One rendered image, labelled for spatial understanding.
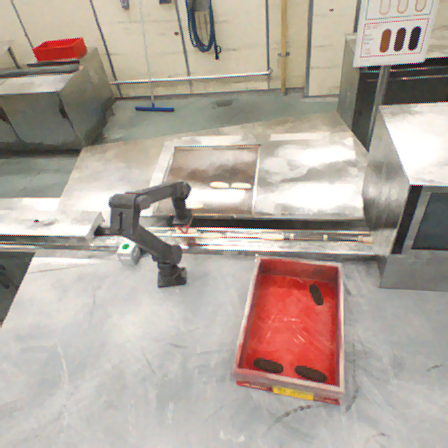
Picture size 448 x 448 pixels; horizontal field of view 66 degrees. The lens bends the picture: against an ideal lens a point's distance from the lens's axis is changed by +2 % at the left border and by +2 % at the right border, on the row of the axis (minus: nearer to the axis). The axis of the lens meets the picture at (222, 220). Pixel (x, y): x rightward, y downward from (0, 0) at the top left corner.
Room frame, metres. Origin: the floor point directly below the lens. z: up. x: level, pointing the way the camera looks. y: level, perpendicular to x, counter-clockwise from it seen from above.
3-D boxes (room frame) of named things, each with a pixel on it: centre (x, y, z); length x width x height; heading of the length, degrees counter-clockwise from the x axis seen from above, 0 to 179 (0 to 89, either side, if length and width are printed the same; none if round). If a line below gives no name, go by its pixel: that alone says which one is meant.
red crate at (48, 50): (4.70, 1.62, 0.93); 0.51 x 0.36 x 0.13; 79
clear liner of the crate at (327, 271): (0.64, -0.19, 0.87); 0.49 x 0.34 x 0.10; 161
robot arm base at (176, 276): (0.95, 0.25, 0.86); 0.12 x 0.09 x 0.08; 89
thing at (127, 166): (1.68, 0.01, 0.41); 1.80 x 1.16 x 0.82; 89
